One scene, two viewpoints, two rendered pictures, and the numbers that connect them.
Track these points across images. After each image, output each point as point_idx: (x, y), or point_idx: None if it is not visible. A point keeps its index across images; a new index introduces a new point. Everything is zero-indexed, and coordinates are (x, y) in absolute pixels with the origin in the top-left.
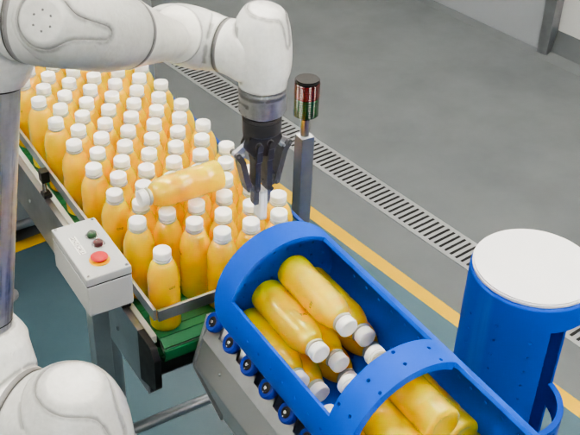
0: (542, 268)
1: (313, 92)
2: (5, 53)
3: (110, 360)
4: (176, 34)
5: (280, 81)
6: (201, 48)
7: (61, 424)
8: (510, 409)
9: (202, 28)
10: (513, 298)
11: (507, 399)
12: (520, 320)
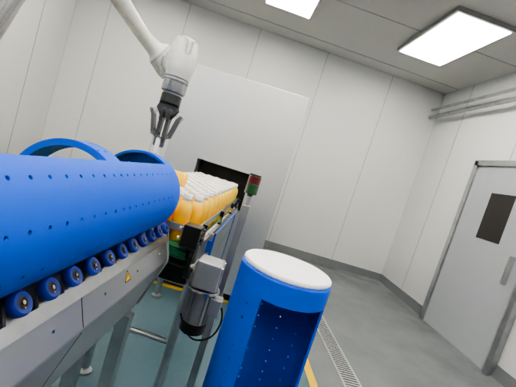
0: (289, 267)
1: (254, 179)
2: None
3: None
4: None
5: (176, 67)
6: (161, 56)
7: None
8: (81, 166)
9: (166, 49)
10: (249, 259)
11: (223, 355)
12: (246, 278)
